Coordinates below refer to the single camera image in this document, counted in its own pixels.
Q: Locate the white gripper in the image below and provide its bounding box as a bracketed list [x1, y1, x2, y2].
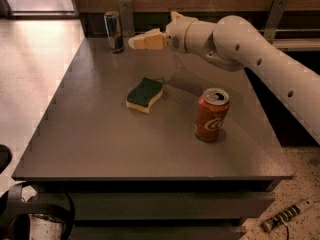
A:
[128, 11, 198, 54]

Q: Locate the blue silver redbull can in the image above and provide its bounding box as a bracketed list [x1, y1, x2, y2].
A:
[104, 11, 124, 54]

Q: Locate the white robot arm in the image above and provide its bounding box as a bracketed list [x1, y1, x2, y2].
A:
[128, 11, 320, 143]

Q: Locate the red coca-cola can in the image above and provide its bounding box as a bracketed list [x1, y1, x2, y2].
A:
[194, 88, 230, 142]

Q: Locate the green yellow sponge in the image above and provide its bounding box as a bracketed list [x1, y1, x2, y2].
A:
[126, 77, 163, 114]

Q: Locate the grey drawer cabinet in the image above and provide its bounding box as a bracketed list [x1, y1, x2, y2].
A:
[31, 180, 282, 240]

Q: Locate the white power strip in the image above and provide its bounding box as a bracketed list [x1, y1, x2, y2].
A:
[261, 199, 314, 233]

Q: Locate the black chair base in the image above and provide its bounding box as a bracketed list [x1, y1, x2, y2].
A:
[0, 144, 76, 240]

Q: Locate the left metal bracket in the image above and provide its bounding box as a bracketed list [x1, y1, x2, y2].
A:
[119, 0, 135, 37]

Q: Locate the metal bracket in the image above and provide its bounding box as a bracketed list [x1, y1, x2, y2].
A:
[119, 0, 135, 37]
[263, 0, 289, 43]

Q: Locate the right metal bracket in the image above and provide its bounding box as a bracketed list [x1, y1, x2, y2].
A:
[263, 0, 289, 43]

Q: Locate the black power cable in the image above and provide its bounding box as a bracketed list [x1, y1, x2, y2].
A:
[279, 215, 291, 240]

